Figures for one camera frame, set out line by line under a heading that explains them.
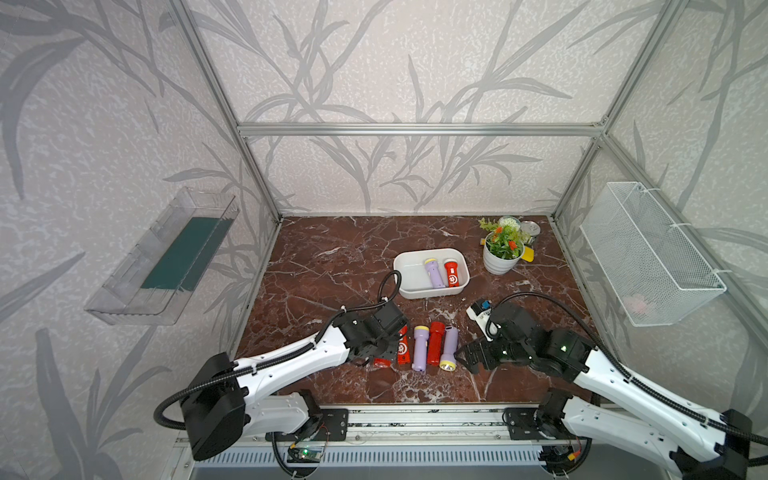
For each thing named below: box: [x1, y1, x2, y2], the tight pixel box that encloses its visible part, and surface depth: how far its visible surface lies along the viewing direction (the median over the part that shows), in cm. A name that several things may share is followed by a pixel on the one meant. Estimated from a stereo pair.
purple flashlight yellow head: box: [412, 326, 429, 372], surface depth 86 cm
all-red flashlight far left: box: [373, 358, 392, 368], surface depth 77 cm
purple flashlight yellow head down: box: [439, 326, 459, 372], surface depth 86 cm
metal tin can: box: [521, 220, 541, 246], surface depth 113 cm
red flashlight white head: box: [397, 325, 411, 365], surface depth 85 cm
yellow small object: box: [521, 246, 535, 263], surface depth 110 cm
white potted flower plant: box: [479, 216, 527, 275], surface depth 96 cm
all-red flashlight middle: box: [427, 321, 446, 366], surface depth 86 cm
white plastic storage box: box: [393, 248, 470, 299], surface depth 104 cm
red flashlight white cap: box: [444, 261, 460, 288], surface depth 102 cm
